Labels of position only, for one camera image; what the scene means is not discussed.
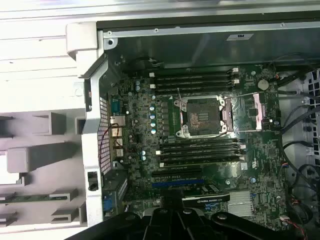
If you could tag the RAM slot with white latches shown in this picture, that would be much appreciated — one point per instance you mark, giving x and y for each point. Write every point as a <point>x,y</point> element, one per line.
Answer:
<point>200,162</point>
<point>200,149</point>
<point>192,84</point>
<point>192,72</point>

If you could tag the green motherboard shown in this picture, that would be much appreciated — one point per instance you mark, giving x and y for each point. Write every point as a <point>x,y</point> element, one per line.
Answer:
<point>260,152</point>

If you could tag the black expansion slot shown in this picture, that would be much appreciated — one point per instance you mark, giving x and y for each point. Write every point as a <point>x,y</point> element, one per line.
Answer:
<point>177,172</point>

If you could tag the grey parts rack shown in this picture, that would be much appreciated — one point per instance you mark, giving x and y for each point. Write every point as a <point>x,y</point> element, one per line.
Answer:
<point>37,155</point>

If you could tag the metal socket cover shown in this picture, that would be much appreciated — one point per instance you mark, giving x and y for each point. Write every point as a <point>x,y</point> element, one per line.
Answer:
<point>259,112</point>

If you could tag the blue expansion slot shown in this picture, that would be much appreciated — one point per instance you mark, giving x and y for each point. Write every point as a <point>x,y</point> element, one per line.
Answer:
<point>175,185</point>

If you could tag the CPU socket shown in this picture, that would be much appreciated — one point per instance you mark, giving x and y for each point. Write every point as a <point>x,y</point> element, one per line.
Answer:
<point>202,117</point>

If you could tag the black graphics card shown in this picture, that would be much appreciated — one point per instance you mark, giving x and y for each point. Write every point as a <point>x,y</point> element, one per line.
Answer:
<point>207,198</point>

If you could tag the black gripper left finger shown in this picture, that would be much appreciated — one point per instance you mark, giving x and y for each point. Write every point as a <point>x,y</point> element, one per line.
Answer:
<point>150,225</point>

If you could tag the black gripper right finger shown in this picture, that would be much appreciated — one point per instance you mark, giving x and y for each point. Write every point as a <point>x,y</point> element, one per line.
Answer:
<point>200,225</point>

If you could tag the open black PC case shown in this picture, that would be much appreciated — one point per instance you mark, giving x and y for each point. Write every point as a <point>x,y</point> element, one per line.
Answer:
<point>91,140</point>

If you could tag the silver finned heatsink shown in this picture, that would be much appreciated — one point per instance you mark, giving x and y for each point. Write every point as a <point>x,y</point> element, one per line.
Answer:
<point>240,205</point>

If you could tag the green RAM stick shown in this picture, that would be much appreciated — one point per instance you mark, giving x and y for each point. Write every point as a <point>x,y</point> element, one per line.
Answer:
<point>32,199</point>

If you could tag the thin metal locking lever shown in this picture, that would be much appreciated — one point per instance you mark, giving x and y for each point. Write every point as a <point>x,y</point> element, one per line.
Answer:
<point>179,94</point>
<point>212,135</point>

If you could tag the silver coin battery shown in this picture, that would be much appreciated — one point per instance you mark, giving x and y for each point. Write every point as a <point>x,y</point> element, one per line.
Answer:
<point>263,85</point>

